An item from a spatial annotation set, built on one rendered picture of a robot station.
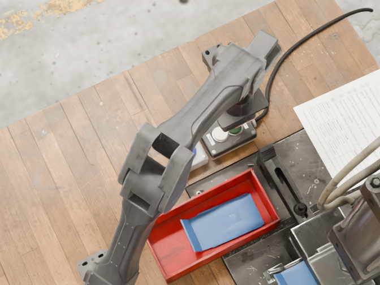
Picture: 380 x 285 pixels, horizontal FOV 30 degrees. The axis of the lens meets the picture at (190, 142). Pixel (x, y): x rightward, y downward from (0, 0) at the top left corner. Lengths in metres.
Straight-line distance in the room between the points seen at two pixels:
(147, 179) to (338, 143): 0.55
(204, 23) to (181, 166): 1.63
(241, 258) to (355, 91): 0.44
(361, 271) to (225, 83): 0.36
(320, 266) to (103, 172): 0.50
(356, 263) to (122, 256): 0.39
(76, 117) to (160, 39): 1.13
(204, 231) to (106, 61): 1.28
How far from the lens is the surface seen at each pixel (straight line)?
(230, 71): 1.16
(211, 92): 1.13
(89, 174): 1.49
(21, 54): 2.68
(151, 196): 1.09
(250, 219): 1.44
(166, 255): 1.43
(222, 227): 1.43
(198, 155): 1.45
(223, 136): 1.46
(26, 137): 1.55
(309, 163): 1.49
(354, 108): 1.55
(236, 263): 1.43
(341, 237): 1.07
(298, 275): 1.34
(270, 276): 1.34
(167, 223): 1.44
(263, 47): 1.26
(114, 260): 1.23
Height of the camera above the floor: 2.30
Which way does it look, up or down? 70 degrees down
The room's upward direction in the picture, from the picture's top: 5 degrees counter-clockwise
